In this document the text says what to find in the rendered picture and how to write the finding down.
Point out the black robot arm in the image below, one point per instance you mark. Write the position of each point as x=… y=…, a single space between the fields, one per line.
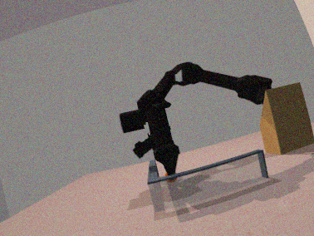
x=152 y=104

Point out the clear low corner wall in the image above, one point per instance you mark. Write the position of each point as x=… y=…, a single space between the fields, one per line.
x=208 y=183

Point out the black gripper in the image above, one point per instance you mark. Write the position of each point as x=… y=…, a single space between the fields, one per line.
x=166 y=152

